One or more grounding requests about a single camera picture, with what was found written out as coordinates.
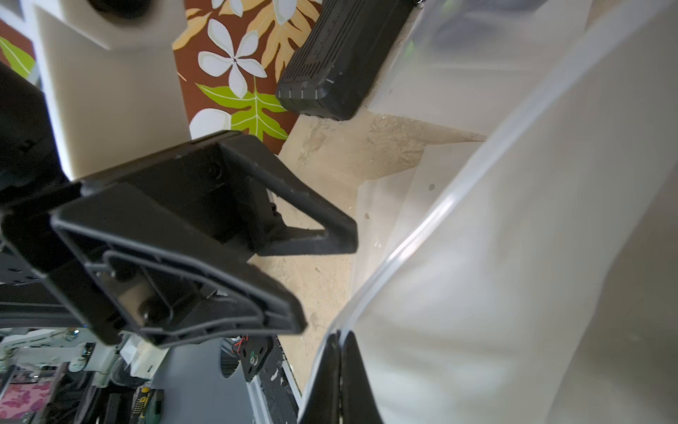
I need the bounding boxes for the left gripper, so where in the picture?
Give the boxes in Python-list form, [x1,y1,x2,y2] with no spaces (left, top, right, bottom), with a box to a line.
[1,132,358,347]

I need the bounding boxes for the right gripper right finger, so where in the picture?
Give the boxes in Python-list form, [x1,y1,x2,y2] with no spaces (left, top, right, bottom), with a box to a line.
[341,332,383,424]

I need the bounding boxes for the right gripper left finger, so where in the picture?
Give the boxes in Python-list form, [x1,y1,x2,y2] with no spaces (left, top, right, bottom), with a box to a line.
[298,333,341,424]

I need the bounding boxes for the clear zip-top bag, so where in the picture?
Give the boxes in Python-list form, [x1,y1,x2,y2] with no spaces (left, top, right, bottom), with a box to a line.
[301,0,678,424]
[368,1,591,135]

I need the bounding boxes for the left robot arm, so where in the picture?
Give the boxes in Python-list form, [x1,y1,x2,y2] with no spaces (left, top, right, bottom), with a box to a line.
[1,67,358,348]

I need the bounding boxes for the black tool case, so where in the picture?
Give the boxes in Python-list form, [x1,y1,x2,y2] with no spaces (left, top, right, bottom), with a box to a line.
[275,0,418,121]

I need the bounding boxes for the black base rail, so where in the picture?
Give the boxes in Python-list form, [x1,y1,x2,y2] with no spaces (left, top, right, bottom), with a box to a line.
[231,337,301,424]

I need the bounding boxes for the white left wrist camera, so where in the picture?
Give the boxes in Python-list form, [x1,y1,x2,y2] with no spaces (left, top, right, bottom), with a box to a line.
[21,1,190,179]

